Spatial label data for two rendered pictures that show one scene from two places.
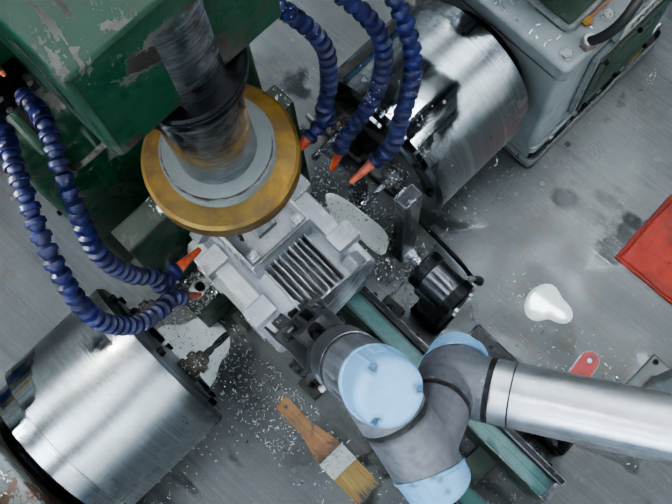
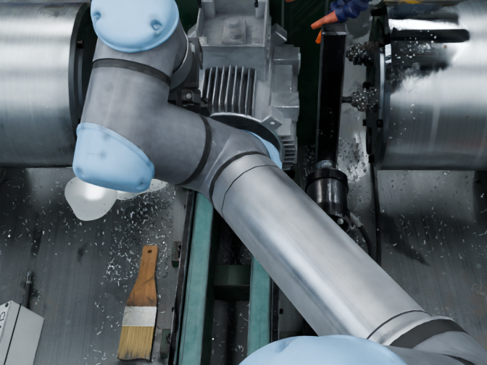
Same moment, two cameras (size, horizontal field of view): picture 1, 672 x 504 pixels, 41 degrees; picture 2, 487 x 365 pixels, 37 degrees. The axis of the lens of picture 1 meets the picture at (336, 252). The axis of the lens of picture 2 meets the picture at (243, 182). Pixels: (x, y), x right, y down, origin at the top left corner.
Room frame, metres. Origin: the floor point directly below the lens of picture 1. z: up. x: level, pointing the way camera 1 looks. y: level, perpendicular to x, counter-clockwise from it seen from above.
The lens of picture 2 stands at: (-0.26, -0.45, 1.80)
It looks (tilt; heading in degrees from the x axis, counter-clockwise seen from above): 50 degrees down; 40
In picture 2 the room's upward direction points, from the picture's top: 4 degrees counter-clockwise
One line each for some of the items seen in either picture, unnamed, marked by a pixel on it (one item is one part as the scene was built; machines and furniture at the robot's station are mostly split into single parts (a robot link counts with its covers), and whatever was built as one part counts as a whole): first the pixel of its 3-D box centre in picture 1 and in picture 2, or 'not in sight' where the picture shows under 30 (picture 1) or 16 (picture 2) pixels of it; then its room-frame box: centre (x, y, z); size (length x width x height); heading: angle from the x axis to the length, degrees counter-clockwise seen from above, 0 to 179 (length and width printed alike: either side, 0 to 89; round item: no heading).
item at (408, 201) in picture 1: (406, 227); (329, 107); (0.33, -0.10, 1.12); 0.04 x 0.03 x 0.26; 35
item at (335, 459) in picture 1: (324, 447); (142, 300); (0.09, 0.07, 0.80); 0.21 x 0.05 x 0.01; 35
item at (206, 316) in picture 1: (206, 294); not in sight; (0.36, 0.22, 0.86); 0.07 x 0.06 x 0.12; 125
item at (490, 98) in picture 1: (435, 94); (457, 86); (0.55, -0.18, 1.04); 0.41 x 0.25 x 0.25; 125
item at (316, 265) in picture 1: (281, 258); (234, 104); (0.35, 0.08, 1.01); 0.20 x 0.19 x 0.19; 34
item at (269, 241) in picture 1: (254, 220); (232, 38); (0.39, 0.10, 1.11); 0.12 x 0.11 x 0.07; 34
